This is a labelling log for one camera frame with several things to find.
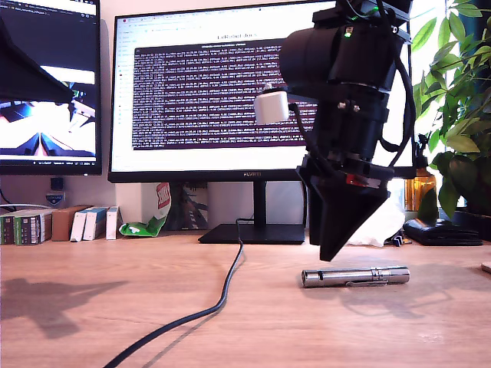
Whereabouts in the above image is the white plastic bag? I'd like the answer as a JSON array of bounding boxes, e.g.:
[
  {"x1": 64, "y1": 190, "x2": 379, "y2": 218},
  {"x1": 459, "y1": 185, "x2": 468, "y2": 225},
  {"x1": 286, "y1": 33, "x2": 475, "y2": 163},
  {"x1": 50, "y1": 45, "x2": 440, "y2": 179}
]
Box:
[{"x1": 347, "y1": 199, "x2": 407, "y2": 248}]

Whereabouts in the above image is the amber pump bottle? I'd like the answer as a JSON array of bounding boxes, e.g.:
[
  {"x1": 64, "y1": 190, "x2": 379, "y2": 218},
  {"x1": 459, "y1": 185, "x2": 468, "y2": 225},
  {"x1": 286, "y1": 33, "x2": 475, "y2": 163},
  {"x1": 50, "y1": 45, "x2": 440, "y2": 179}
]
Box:
[{"x1": 404, "y1": 133, "x2": 438, "y2": 212}]

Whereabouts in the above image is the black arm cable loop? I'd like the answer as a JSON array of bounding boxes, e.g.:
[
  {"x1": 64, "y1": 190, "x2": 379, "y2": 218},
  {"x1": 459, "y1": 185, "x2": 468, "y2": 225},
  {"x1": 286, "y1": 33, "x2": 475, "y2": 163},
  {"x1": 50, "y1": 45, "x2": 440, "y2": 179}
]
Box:
[{"x1": 377, "y1": 22, "x2": 418, "y2": 156}]

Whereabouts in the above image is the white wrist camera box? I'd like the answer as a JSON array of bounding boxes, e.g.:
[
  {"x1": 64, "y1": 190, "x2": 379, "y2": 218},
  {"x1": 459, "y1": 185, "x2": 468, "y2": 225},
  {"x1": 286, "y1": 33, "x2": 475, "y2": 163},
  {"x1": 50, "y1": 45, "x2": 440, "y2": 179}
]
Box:
[{"x1": 254, "y1": 82, "x2": 292, "y2": 127}]

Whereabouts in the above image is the black Huawei monitor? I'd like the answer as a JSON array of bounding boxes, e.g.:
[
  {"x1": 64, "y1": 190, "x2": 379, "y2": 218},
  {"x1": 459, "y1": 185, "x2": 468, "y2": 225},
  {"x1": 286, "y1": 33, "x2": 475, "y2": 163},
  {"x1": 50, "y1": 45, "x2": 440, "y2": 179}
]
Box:
[{"x1": 107, "y1": 0, "x2": 417, "y2": 245}]

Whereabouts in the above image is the green Jenkki gum bag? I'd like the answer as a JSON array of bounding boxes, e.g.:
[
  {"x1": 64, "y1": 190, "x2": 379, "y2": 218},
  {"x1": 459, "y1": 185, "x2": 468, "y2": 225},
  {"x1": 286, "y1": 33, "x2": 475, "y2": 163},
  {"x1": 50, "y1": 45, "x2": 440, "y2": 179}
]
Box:
[{"x1": 117, "y1": 182, "x2": 173, "y2": 238}]

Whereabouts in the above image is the green leafy houseplant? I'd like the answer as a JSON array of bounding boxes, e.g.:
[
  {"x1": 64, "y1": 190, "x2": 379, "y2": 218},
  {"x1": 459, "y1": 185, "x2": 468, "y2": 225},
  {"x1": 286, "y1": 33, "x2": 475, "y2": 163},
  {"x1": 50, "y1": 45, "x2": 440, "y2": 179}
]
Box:
[{"x1": 412, "y1": 0, "x2": 491, "y2": 222}]

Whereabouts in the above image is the black TUF Gaming monitor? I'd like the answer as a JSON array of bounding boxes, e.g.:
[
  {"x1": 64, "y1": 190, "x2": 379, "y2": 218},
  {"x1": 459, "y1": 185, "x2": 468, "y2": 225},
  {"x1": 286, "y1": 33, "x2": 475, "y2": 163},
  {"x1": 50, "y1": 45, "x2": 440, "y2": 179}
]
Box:
[{"x1": 0, "y1": 0, "x2": 103, "y2": 176}]

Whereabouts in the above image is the black monitor power cable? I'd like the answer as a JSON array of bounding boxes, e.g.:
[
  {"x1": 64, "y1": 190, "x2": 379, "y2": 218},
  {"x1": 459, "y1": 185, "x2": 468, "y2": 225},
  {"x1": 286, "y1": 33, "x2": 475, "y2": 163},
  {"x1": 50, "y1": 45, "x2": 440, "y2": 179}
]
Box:
[{"x1": 102, "y1": 218, "x2": 246, "y2": 368}]

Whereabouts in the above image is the grey picture card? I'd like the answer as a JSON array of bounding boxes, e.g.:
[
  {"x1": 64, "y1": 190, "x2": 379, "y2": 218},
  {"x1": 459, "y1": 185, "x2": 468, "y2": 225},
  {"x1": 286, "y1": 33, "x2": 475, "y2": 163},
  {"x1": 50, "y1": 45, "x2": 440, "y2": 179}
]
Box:
[{"x1": 168, "y1": 182, "x2": 210, "y2": 231}]

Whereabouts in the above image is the white and blue box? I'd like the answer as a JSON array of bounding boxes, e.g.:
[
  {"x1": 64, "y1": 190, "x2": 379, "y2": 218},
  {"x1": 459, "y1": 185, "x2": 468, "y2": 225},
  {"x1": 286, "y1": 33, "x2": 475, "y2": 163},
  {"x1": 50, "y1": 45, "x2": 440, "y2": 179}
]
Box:
[
  {"x1": 69, "y1": 206, "x2": 95, "y2": 242},
  {"x1": 105, "y1": 205, "x2": 124, "y2": 241},
  {"x1": 82, "y1": 206, "x2": 109, "y2": 242}
]

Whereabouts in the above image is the green and white box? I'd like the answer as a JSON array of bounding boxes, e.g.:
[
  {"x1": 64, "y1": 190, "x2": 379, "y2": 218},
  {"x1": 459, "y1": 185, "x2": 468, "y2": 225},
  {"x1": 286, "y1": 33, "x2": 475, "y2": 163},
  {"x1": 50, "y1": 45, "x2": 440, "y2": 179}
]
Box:
[
  {"x1": 13, "y1": 211, "x2": 53, "y2": 246},
  {"x1": 0, "y1": 213, "x2": 16, "y2": 245}
]

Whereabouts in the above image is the brown cardboard box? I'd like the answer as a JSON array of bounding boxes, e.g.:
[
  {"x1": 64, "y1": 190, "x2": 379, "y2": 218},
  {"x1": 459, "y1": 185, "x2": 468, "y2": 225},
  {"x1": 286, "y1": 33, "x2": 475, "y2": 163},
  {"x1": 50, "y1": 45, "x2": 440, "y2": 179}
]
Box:
[{"x1": 51, "y1": 205, "x2": 93, "y2": 242}]

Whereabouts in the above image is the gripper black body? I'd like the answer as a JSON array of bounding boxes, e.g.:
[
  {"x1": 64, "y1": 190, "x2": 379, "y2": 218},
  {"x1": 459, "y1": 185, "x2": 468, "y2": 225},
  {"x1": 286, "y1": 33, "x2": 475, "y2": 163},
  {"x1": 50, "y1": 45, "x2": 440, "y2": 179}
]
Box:
[{"x1": 297, "y1": 121, "x2": 395, "y2": 193}]

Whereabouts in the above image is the black camera cable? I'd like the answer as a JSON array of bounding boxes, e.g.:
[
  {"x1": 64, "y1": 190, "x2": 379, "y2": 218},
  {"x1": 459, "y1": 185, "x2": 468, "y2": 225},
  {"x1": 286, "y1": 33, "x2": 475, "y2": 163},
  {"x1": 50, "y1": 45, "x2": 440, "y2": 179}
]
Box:
[{"x1": 286, "y1": 100, "x2": 341, "y2": 176}]

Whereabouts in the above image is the dark plant pot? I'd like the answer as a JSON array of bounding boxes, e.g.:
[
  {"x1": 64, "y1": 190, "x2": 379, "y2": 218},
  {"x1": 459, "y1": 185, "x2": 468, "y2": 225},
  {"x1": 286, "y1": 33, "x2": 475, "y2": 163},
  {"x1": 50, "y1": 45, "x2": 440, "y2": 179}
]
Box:
[{"x1": 450, "y1": 209, "x2": 491, "y2": 242}]

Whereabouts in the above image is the black pouch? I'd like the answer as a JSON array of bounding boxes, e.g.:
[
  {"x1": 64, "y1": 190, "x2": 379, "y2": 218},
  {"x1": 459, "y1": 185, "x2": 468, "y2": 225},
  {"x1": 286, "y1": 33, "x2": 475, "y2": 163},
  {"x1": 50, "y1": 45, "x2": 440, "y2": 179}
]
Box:
[{"x1": 402, "y1": 218, "x2": 484, "y2": 247}]

